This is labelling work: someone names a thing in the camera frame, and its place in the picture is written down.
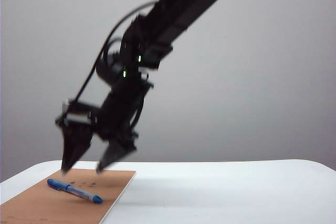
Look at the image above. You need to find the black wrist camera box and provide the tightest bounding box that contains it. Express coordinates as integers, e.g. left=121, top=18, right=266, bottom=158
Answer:
left=55, top=99, right=102, bottom=128

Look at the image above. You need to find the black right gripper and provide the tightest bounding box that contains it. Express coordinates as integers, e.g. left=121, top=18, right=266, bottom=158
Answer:
left=60, top=74, right=154, bottom=175

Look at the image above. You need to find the blue ballpoint pen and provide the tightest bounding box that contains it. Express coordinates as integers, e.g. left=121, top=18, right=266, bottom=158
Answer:
left=47, top=178, right=103, bottom=205

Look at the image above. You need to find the long black arm cable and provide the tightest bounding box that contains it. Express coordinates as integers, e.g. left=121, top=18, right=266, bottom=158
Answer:
left=75, top=1, right=158, bottom=104

